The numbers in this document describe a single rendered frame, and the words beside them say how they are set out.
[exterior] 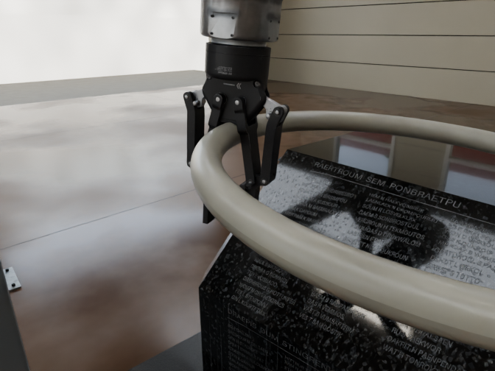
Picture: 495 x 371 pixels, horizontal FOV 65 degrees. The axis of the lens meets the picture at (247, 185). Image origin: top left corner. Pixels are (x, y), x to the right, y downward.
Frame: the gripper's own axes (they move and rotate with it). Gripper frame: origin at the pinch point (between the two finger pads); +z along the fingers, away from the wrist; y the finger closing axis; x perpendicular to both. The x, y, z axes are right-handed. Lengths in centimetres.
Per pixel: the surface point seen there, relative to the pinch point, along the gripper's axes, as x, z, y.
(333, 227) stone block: 19.0, 8.9, 11.3
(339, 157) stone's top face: 32.6, 0.4, 7.9
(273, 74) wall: 834, 80, -315
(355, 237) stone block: 17.2, 8.7, 15.4
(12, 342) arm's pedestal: -10.6, 32.3, -34.9
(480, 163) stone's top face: 40, -2, 33
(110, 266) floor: 78, 90, -99
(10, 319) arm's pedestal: -10.0, 27.6, -35.0
